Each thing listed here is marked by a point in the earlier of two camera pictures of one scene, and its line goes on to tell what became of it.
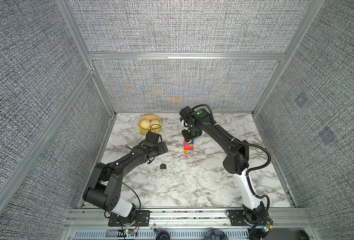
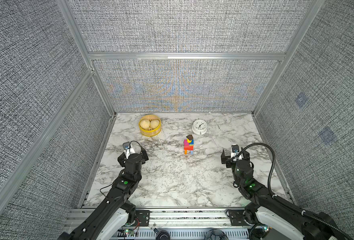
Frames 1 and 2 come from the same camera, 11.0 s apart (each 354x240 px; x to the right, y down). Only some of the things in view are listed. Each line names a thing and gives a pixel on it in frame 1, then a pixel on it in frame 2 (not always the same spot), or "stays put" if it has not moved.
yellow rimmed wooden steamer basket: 150,123 stays put
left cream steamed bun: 145,124 stays put
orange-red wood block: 189,148 stays put
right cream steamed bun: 154,124 stays put
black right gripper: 187,137 to 227,160
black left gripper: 161,149 to 145,156
